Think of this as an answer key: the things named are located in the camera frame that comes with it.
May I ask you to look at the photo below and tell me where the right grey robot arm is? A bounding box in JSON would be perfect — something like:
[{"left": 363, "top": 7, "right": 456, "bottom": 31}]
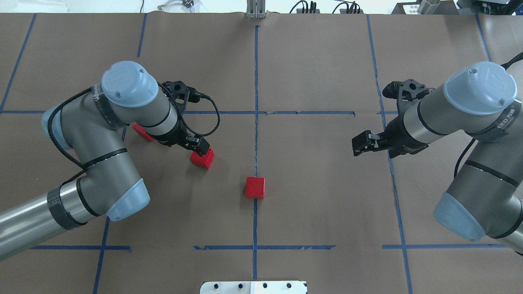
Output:
[{"left": 352, "top": 58, "right": 522, "bottom": 255}]

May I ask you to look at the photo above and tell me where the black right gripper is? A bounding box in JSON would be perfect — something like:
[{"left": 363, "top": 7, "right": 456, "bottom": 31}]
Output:
[{"left": 351, "top": 80, "right": 434, "bottom": 159}]

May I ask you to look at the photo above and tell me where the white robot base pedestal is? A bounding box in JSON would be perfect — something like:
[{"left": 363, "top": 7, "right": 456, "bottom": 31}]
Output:
[{"left": 200, "top": 281, "right": 308, "bottom": 294}]

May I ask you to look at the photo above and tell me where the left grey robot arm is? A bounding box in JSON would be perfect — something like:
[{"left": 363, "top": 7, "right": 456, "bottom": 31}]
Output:
[{"left": 1, "top": 61, "right": 210, "bottom": 260}]

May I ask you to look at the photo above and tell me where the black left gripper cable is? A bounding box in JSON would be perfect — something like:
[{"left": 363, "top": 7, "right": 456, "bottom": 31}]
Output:
[{"left": 47, "top": 84, "right": 221, "bottom": 184}]

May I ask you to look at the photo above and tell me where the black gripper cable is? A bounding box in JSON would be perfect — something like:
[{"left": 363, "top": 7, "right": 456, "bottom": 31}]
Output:
[
  {"left": 47, "top": 84, "right": 221, "bottom": 184},
  {"left": 454, "top": 52, "right": 523, "bottom": 180}
]

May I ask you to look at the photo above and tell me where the red block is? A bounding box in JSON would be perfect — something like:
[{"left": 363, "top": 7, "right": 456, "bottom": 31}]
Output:
[
  {"left": 132, "top": 123, "right": 154, "bottom": 142},
  {"left": 189, "top": 148, "right": 215, "bottom": 169}
]

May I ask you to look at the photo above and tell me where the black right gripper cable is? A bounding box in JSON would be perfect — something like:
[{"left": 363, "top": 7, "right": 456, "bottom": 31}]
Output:
[{"left": 454, "top": 52, "right": 523, "bottom": 180}]

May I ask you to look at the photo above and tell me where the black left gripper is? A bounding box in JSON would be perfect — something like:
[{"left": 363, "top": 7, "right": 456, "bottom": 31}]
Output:
[{"left": 153, "top": 81, "right": 210, "bottom": 157}]

